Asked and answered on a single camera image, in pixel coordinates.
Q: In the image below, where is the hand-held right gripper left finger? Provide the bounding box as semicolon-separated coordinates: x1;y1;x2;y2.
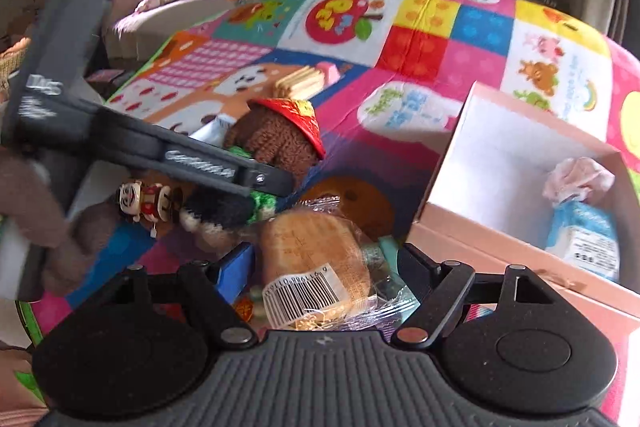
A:
117;242;258;350

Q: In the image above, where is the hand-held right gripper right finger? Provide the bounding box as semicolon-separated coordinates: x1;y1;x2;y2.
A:
392;243;553;349

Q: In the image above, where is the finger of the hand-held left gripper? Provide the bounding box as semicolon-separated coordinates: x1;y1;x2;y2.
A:
100;106;297;198

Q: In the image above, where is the black crochet toy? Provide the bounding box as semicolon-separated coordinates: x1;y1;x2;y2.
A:
179;187;256;235

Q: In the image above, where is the small painted figurine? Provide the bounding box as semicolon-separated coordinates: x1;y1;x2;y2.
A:
116;179;184;239

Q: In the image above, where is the green fuzzy toy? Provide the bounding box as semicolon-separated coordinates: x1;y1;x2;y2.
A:
249;189;279;223

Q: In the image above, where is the brown crochet doll red hat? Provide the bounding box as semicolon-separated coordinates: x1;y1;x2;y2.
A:
223;98;327;188

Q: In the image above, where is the bread bun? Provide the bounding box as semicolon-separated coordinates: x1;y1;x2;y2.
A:
255;206;422;334

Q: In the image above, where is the clear cracker pack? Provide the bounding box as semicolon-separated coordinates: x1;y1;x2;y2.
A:
272;66;328;100

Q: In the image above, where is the pink cardboard box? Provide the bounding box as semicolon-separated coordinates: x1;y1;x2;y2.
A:
406;81;640;408

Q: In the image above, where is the pink toy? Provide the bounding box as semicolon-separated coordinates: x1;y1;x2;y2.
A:
316;61;342;86

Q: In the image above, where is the person's left forearm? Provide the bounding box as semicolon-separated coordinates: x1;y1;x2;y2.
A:
0;151;118;295

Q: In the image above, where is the white plastic wrapper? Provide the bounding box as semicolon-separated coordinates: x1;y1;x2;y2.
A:
190;114;237;146

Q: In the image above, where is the small red candy packet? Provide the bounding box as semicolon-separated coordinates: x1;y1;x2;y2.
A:
232;294;261;323

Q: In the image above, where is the wicker basket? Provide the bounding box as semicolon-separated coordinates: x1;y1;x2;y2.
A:
0;38;32;80

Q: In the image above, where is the blue white carton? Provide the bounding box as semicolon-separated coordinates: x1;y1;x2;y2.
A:
545;199;622;283

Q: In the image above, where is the colourful printed blanket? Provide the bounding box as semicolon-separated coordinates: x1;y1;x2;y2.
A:
15;0;640;427

